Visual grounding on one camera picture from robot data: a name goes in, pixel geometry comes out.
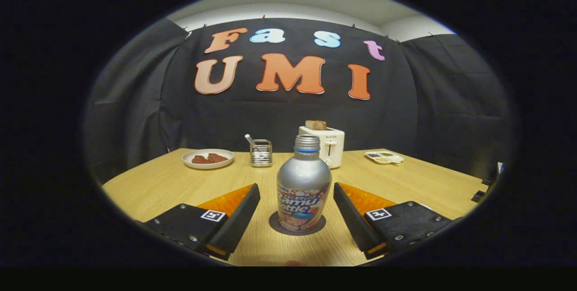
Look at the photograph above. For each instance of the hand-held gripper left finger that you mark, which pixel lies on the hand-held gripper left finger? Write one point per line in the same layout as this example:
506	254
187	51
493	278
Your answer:
241	221

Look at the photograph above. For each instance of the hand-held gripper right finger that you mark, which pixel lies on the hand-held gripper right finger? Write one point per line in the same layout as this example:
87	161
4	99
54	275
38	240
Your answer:
354	221

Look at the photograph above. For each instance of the dark brown round coaster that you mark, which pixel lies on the dark brown round coaster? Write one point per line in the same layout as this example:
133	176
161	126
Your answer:
274	225

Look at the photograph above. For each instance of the silver juice bottle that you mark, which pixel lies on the silver juice bottle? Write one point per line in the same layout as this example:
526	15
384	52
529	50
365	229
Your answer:
303	178

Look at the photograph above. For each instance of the brown meat slice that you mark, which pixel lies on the brown meat slice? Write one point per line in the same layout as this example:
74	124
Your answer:
218	157
200	160

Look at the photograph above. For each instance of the white divided sauce tray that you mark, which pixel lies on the white divided sauce tray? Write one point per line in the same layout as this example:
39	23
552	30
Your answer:
384	157

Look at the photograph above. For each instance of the white toaster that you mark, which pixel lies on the white toaster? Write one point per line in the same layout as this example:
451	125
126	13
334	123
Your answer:
334	147

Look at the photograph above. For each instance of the white round plate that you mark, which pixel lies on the white round plate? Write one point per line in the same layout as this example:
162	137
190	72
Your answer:
188	161

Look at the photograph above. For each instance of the wooden table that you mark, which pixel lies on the wooden table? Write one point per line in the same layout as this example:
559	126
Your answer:
157	187

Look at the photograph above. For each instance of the brown toast slice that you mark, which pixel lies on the brown toast slice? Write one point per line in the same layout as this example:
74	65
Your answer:
315	125

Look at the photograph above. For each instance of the small dark object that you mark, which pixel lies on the small dark object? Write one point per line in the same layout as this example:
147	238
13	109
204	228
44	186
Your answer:
481	192

